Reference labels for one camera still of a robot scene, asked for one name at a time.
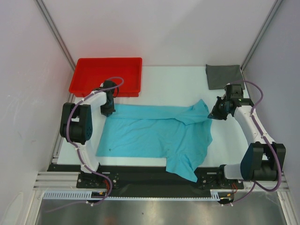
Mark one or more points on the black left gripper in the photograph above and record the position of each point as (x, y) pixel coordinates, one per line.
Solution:
(108, 112)

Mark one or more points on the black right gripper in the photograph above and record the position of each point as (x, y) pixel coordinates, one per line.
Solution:
(214, 113)

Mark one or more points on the light blue t-shirt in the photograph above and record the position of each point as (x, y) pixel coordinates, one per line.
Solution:
(179, 134)

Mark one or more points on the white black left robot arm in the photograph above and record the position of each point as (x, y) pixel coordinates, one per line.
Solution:
(76, 121)

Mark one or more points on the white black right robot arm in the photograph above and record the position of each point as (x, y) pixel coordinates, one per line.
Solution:
(264, 158)

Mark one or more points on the folded grey t-shirt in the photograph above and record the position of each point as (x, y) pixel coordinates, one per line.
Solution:
(219, 76)

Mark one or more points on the red plastic tray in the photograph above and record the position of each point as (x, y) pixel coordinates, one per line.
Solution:
(91, 72)

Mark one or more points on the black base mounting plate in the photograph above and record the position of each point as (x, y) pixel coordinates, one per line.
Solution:
(154, 180)

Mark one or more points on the white slotted cable duct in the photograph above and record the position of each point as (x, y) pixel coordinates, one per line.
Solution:
(81, 195)

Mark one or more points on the aluminium front frame rail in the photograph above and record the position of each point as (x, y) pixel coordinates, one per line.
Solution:
(68, 181)

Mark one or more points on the right aluminium corner post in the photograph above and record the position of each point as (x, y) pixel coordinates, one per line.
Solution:
(267, 22)

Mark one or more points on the aluminium corner post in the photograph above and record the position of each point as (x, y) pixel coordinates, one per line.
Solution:
(267, 22)
(55, 32)

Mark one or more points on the left aluminium corner post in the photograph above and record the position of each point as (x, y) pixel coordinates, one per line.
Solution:
(55, 32)

